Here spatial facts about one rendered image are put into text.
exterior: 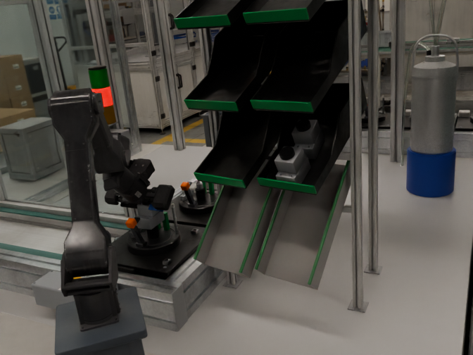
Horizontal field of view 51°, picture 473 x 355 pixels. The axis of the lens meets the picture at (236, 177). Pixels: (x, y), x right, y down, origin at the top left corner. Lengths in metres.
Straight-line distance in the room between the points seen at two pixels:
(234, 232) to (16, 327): 0.58
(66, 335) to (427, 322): 0.74
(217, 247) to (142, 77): 5.38
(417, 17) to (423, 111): 6.60
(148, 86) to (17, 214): 4.74
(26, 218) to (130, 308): 0.94
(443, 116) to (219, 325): 0.99
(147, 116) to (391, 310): 5.58
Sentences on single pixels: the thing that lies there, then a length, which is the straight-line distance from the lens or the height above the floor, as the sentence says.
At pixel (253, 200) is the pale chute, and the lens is 1.16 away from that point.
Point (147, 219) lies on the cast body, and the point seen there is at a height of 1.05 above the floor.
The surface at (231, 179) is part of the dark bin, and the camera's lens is 1.02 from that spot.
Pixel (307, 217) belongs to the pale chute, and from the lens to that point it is 1.10.
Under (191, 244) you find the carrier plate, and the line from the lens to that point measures 1.30.
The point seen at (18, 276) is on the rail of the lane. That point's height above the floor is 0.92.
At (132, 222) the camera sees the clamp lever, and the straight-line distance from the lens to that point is 1.24.
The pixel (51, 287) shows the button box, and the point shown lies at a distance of 1.28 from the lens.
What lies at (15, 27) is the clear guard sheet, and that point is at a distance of 1.66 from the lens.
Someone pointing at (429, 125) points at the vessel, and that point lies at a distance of 1.74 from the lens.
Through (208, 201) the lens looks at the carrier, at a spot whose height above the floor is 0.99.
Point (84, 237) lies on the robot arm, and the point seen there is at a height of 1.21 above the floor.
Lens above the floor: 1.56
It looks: 20 degrees down
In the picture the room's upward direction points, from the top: 6 degrees counter-clockwise
